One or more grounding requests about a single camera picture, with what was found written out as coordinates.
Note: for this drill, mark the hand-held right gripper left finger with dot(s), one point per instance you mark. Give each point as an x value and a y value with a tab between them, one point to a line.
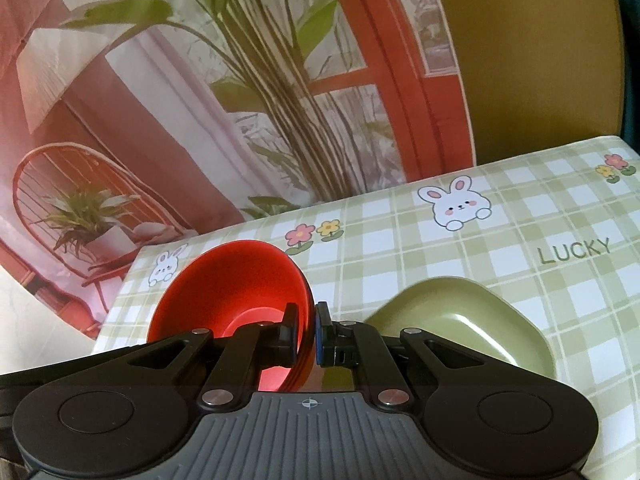
294	340

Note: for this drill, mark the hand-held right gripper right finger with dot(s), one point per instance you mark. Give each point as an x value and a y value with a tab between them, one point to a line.
320	332

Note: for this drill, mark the red bowl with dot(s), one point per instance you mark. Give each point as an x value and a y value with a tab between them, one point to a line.
225	285

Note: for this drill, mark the green plate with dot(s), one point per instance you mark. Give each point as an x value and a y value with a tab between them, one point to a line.
450	310

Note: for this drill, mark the green checked tablecloth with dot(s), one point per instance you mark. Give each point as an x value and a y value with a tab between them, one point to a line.
500	260

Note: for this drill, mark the printed backdrop cloth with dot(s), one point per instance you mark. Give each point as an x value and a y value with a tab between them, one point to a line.
175	110

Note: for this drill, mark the mustard yellow panel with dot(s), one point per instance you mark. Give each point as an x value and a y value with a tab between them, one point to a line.
525	60

